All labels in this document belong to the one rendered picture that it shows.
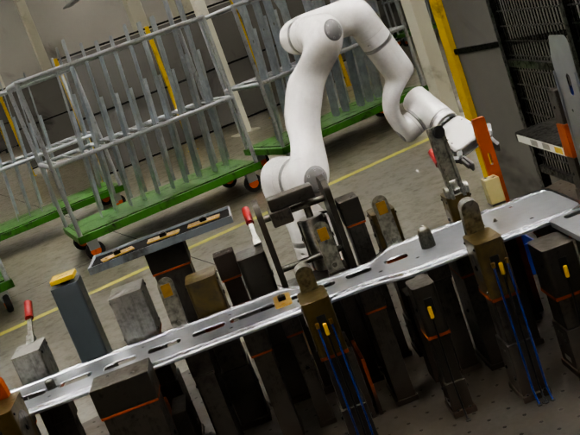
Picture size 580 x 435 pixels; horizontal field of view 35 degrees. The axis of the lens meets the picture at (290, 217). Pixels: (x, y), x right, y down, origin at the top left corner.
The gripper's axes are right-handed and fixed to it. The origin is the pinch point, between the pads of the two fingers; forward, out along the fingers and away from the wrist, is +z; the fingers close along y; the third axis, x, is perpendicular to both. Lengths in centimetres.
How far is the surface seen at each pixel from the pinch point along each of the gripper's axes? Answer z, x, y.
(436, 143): 14.3, 39.0, 22.0
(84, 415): -145, -194, 166
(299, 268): 31, 57, 68
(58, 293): -21, 34, 113
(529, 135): 4.2, 0.7, -12.8
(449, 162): 18.3, 35.5, 22.1
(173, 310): 5, 36, 93
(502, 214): 36, 33, 22
